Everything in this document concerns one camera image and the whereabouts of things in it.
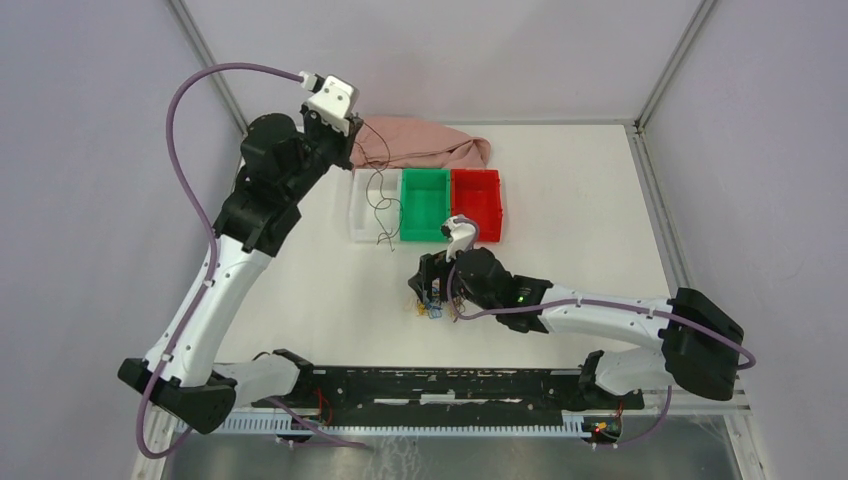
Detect red plastic bin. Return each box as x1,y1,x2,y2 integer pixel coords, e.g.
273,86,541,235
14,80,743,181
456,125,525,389
451,169,503,243

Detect clear plastic bin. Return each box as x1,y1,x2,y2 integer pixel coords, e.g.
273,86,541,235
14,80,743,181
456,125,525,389
348,169,402,244

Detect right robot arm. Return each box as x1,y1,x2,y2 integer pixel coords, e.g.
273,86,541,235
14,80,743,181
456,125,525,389
407,248,755,408

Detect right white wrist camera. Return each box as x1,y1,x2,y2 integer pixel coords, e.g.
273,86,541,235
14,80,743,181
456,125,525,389
441,214,480,262

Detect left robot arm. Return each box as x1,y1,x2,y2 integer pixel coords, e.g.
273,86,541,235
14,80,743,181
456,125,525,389
118,108,363,434

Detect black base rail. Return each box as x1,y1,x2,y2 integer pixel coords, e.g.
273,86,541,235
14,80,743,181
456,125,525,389
279,366,645,427

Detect pink cloth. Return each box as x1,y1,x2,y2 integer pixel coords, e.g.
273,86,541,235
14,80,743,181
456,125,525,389
351,116,492,169

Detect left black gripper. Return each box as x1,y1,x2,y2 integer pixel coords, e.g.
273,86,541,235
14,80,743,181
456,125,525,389
286,102,365,202

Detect white slotted cable duct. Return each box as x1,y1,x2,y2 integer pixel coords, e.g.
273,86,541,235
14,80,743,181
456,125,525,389
173,413,598,439

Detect yellow cable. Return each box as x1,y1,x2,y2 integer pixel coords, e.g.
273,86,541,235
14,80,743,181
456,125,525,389
404,298,465,321

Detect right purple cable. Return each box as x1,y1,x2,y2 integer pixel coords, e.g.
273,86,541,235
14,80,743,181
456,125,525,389
445,218,757,450

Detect green plastic bin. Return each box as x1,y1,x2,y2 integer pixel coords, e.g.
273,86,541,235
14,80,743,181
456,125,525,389
400,169,451,243

